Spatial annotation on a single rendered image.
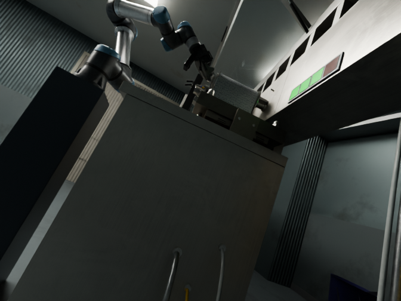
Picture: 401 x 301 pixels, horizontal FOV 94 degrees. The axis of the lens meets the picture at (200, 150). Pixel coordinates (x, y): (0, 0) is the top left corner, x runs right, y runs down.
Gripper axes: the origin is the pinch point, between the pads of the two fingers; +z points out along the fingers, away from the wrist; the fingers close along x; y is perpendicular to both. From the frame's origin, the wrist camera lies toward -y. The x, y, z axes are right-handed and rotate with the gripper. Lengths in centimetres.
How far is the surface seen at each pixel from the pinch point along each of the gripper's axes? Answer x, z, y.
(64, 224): -30, 38, -75
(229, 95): -4.5, 14.2, 4.9
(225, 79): -4.4, 5.5, 7.4
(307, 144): 169, 85, 182
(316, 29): -26, 8, 50
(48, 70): 283, -257, -151
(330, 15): -34, 7, 50
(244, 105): -4.5, 22.4, 9.8
